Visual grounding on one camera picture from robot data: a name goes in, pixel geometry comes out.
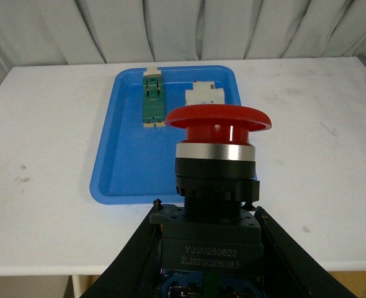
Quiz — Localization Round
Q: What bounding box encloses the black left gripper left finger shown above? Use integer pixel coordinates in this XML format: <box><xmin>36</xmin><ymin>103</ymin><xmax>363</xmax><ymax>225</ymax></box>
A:
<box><xmin>82</xmin><ymin>199</ymin><xmax>163</xmax><ymax>297</ymax></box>

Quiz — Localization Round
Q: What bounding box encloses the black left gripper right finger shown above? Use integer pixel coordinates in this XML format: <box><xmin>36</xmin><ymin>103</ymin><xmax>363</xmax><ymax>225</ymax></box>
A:
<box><xmin>255</xmin><ymin>206</ymin><xmax>355</xmax><ymax>297</ymax></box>

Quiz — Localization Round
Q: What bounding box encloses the red emergency stop button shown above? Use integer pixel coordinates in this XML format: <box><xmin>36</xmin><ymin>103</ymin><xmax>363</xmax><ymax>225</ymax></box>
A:
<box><xmin>150</xmin><ymin>104</ymin><xmax>272</xmax><ymax>297</ymax></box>

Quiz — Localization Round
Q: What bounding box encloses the blue plastic tray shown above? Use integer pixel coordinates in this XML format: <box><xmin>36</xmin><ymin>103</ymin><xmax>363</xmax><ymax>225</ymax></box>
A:
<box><xmin>89</xmin><ymin>65</ymin><xmax>241</xmax><ymax>205</ymax></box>

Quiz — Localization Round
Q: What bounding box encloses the white circuit breaker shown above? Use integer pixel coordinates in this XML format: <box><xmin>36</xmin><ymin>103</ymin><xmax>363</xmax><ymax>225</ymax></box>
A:
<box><xmin>185</xmin><ymin>81</ymin><xmax>225</xmax><ymax>106</ymax></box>

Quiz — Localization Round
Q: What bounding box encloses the white curtain backdrop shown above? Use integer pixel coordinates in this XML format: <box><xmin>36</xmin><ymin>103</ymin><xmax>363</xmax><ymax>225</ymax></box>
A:
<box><xmin>0</xmin><ymin>1</ymin><xmax>366</xmax><ymax>84</ymax></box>

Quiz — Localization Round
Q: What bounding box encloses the green knife switch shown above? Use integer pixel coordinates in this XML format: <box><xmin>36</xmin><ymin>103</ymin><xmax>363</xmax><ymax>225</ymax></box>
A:
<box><xmin>143</xmin><ymin>66</ymin><xmax>166</xmax><ymax>128</ymax></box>

